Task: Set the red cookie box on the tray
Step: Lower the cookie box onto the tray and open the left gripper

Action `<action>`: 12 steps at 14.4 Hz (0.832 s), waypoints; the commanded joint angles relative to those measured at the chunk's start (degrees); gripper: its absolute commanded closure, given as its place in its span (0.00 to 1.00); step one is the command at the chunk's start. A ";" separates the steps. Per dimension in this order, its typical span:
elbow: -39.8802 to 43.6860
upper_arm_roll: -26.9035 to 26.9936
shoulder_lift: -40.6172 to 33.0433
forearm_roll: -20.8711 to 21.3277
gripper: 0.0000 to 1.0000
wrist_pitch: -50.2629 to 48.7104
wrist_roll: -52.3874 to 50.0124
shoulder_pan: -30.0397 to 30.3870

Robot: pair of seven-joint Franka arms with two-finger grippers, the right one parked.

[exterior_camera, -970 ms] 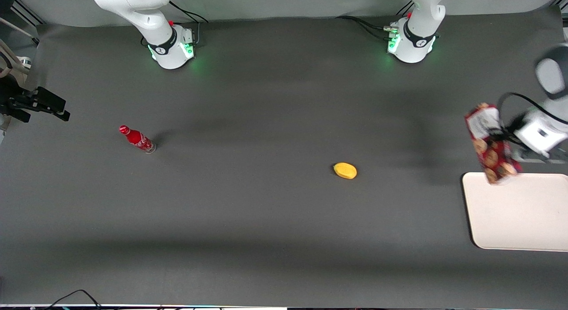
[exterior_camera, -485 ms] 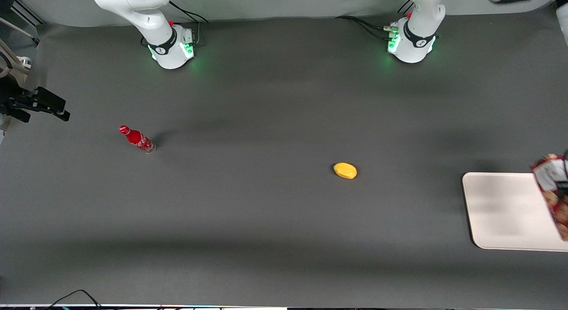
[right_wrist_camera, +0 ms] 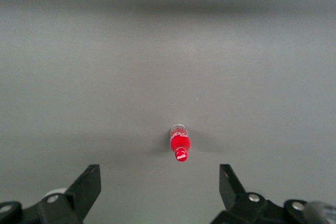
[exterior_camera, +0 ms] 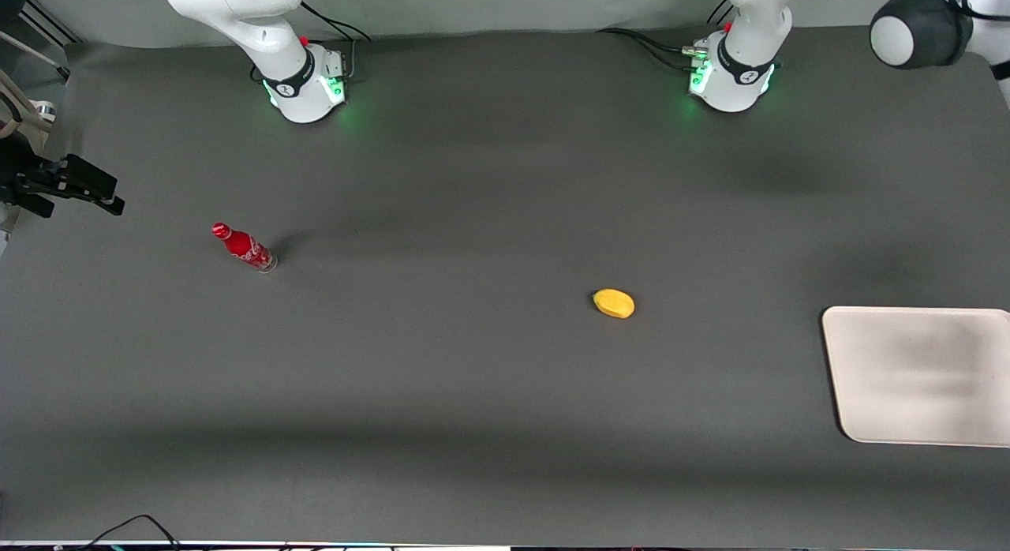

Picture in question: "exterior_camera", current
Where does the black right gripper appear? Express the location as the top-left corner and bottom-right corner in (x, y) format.
(0, 131), (126, 220)

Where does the beige rectangular tray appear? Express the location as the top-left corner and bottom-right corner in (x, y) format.
(821, 305), (1010, 448)

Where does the red cola bottle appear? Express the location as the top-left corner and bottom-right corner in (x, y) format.
(211, 222), (279, 274)

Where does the yellow lemon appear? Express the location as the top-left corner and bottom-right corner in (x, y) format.
(592, 288), (637, 320)

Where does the black cable at right arm base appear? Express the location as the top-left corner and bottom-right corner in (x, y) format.
(298, 0), (373, 45)

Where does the black cable at arm base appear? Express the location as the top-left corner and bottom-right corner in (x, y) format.
(596, 0), (739, 72)
(298, 0), (373, 45)

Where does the thin black cable at table edge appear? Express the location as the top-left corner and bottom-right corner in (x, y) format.
(75, 513), (184, 551)

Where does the black cable at left arm base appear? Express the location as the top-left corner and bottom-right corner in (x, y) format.
(596, 0), (739, 72)

